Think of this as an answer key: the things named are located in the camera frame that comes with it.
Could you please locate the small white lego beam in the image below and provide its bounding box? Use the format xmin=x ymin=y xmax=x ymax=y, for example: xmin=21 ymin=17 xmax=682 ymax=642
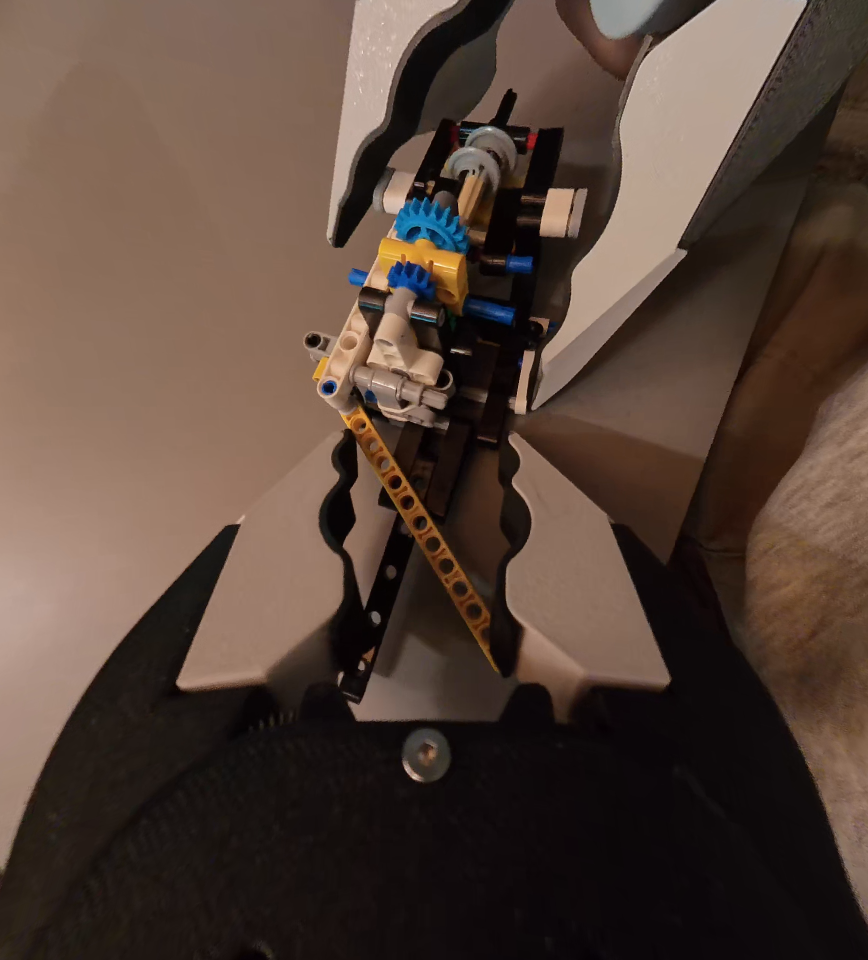
xmin=515 ymin=348 xmax=548 ymax=414

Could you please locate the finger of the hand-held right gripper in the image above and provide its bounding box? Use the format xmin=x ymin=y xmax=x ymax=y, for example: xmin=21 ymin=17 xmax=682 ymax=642
xmin=325 ymin=0 xmax=516 ymax=250
xmin=530 ymin=0 xmax=810 ymax=414

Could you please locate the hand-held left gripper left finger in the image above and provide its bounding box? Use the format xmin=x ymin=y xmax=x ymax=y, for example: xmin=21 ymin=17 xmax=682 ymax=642
xmin=177 ymin=435 xmax=356 ymax=697

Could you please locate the person's right hand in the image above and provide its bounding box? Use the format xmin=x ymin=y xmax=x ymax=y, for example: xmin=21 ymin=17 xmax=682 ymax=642
xmin=554 ymin=0 xmax=650 ymax=81

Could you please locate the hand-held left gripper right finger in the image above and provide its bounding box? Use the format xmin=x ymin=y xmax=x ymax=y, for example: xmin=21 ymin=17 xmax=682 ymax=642
xmin=494 ymin=433 xmax=677 ymax=712

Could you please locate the lego vehicle chassis assembly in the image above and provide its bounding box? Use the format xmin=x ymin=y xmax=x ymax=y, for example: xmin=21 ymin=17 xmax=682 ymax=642
xmin=302 ymin=88 xmax=589 ymax=702

